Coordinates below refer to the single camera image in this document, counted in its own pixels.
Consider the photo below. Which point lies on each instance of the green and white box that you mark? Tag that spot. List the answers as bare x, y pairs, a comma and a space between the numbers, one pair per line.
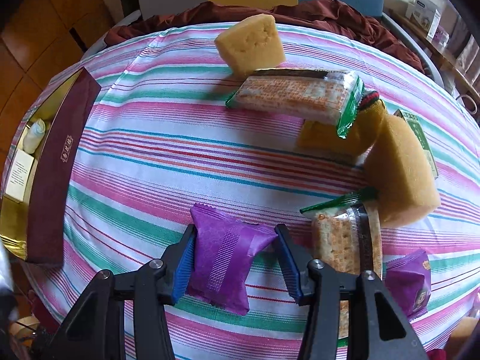
422, 135

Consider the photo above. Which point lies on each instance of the beige printed carton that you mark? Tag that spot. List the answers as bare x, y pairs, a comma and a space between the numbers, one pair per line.
18, 174

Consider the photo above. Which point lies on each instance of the maroon box with gold interior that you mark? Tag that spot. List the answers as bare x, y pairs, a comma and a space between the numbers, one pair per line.
60, 165

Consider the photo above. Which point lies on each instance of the maroon blanket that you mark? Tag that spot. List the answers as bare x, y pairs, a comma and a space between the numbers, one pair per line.
195, 15

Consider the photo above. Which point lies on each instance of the wooden shelf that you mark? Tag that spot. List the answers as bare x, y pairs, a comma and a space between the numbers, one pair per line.
450, 58

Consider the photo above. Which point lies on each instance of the wooden wardrobe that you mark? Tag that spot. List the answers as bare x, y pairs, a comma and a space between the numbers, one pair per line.
45, 18

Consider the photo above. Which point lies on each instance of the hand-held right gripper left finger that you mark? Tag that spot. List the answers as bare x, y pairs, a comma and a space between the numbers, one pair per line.
183, 270

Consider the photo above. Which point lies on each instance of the striped bed sheet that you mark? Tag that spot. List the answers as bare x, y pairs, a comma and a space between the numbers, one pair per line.
150, 157

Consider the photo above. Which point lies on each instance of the white appliance box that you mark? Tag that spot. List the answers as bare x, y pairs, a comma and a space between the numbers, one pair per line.
423, 15

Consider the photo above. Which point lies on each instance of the pale yellow sponge wedge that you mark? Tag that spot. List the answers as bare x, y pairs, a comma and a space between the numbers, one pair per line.
249, 48

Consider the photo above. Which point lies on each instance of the white plastic wrapped item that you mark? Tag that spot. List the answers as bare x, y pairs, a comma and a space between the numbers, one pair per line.
33, 135

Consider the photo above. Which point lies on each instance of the purple patterned snack packet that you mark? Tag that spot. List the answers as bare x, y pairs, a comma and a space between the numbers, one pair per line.
225, 262

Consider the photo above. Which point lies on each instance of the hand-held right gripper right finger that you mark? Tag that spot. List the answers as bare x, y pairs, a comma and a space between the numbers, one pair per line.
291, 272

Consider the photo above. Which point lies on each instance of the purple packet with picture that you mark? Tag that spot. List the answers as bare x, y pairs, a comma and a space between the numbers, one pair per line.
407, 285

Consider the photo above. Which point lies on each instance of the large golden sponge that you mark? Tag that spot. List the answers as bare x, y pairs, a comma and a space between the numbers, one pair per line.
401, 172

